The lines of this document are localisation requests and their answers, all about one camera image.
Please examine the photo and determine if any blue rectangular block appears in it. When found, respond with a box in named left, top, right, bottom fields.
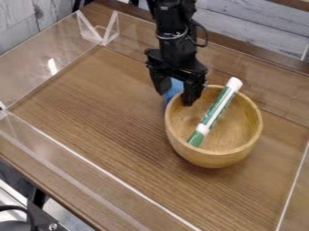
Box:
left=164, top=79, right=183, bottom=105

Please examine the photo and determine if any black metal table frame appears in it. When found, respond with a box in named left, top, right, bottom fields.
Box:
left=0, top=160, right=68, bottom=231

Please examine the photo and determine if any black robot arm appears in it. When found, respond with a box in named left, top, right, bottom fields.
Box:
left=144, top=0, right=207, bottom=106

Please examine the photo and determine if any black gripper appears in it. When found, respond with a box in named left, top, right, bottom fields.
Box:
left=144, top=31, right=207, bottom=106

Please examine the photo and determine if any green white Expo marker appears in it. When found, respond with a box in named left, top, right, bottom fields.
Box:
left=187, top=77, right=241, bottom=147

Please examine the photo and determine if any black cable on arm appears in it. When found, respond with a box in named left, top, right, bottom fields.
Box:
left=185, top=19, right=209, bottom=49

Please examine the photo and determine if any brown wooden bowl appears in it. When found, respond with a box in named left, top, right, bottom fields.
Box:
left=164, top=85, right=263, bottom=169

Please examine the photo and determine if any clear acrylic corner bracket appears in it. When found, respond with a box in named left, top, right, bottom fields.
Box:
left=76, top=11, right=118, bottom=47

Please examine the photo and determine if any black cable bottom left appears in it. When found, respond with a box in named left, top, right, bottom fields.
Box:
left=0, top=203, right=42, bottom=231

